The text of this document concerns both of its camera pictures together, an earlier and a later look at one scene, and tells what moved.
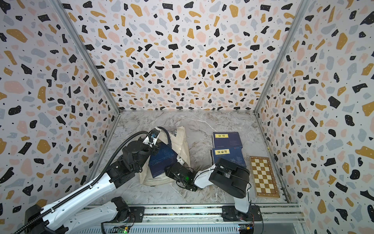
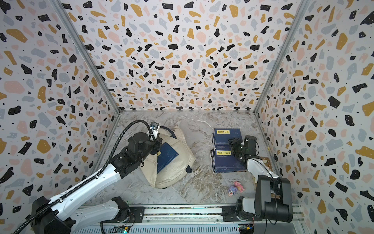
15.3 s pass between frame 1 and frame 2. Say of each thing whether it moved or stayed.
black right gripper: moved
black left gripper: stayed
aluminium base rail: stayed
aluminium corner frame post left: stayed
